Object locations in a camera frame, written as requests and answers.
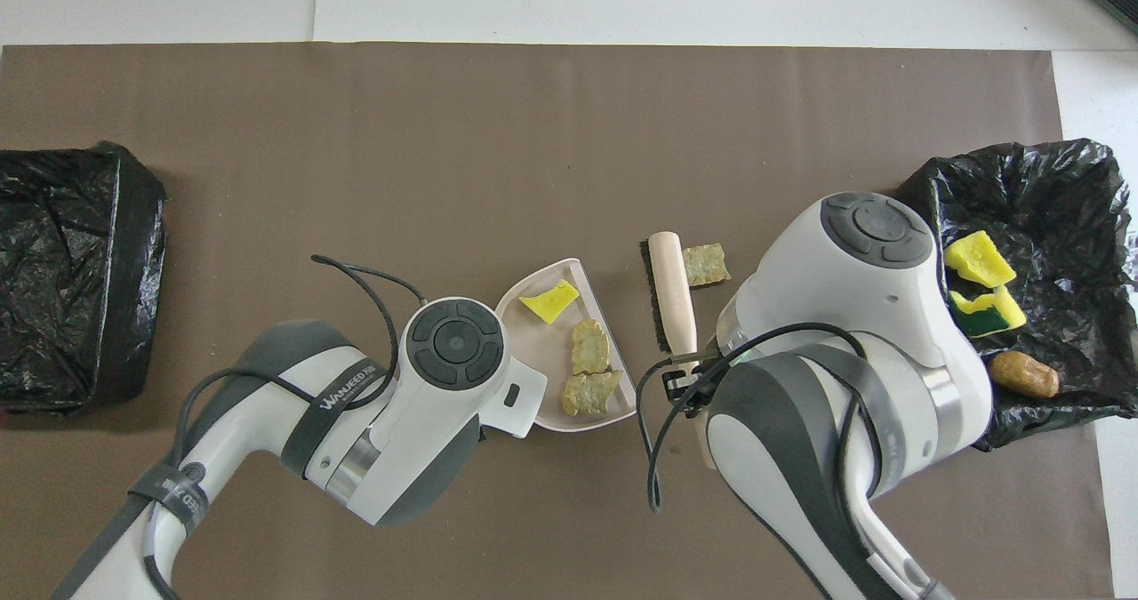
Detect small yellow green sponge strip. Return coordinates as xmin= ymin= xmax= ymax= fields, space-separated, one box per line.
xmin=518 ymin=279 xmax=581 ymax=325

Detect brown cork-like sponge lump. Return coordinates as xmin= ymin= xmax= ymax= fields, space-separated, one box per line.
xmin=990 ymin=350 xmax=1062 ymax=400

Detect beige hand brush black bristles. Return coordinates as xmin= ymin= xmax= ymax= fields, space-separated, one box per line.
xmin=639 ymin=231 xmax=717 ymax=472

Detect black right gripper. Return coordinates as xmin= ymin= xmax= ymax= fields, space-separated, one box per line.
xmin=662 ymin=363 xmax=721 ymax=404

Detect yellow sponge green scouring pad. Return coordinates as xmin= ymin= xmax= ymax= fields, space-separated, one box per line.
xmin=946 ymin=284 xmax=1028 ymax=340

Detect beige plastic dustpan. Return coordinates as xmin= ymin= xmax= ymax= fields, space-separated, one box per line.
xmin=494 ymin=258 xmax=639 ymax=435

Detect yellow sponge piece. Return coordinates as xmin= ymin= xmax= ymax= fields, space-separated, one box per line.
xmin=943 ymin=230 xmax=1018 ymax=288

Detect beige sponge chunk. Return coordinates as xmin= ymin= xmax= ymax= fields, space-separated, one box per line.
xmin=570 ymin=318 xmax=612 ymax=377
xmin=682 ymin=243 xmax=733 ymax=287
xmin=561 ymin=369 xmax=625 ymax=419

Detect black bag-lined trash bin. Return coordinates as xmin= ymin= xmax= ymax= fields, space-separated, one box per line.
xmin=894 ymin=139 xmax=1138 ymax=452
xmin=0 ymin=141 xmax=168 ymax=417

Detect brown paper table mat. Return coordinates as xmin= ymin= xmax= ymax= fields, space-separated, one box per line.
xmin=0 ymin=43 xmax=1117 ymax=600

